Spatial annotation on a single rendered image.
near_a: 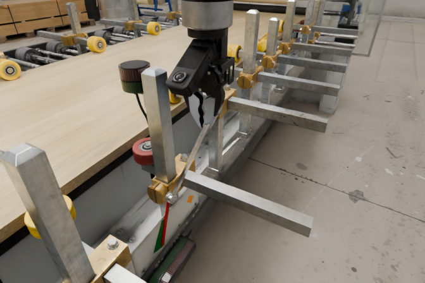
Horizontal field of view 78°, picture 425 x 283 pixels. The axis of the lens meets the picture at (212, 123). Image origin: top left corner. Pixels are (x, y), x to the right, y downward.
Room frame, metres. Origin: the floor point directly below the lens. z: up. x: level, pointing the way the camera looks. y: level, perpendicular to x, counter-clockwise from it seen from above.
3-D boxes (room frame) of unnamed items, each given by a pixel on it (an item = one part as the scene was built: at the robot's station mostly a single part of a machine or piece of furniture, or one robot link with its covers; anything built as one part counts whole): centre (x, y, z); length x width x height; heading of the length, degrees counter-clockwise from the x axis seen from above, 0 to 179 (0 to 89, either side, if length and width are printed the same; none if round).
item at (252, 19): (0.91, -0.13, 0.94); 0.04 x 0.04 x 0.48; 61
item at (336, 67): (1.14, -0.32, 0.95); 0.50 x 0.04 x 0.04; 61
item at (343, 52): (1.33, -0.50, 0.95); 0.37 x 0.03 x 0.03; 61
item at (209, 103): (0.49, -0.01, 1.04); 0.06 x 0.03 x 0.09; 151
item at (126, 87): (0.50, 0.15, 1.10); 0.06 x 0.06 x 0.02
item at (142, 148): (0.55, 0.16, 0.85); 0.08 x 0.08 x 0.11
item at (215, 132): (0.69, -0.01, 0.91); 0.04 x 0.04 x 0.48; 61
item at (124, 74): (0.50, 0.15, 1.13); 0.06 x 0.06 x 0.02
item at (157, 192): (0.50, 0.10, 0.85); 0.14 x 0.06 x 0.05; 151
